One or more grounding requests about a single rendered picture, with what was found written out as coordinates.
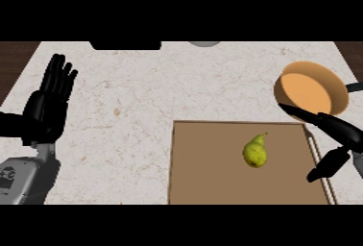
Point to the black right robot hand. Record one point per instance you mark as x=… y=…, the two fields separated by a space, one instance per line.
x=338 y=128

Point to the brown tray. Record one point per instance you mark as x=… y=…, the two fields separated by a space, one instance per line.
x=245 y=166

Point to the black appliance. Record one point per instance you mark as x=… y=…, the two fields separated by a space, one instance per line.
x=125 y=45

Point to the grey round object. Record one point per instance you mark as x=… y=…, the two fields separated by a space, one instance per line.
x=203 y=44

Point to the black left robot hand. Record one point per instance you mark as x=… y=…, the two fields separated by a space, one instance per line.
x=44 y=109

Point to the orange pot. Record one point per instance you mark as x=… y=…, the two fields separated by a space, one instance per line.
x=311 y=91

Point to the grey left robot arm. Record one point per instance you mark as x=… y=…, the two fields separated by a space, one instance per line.
x=23 y=177

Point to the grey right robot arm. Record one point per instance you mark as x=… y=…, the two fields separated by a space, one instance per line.
x=357 y=163

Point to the green pear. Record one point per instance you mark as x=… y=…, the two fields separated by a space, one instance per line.
x=254 y=152

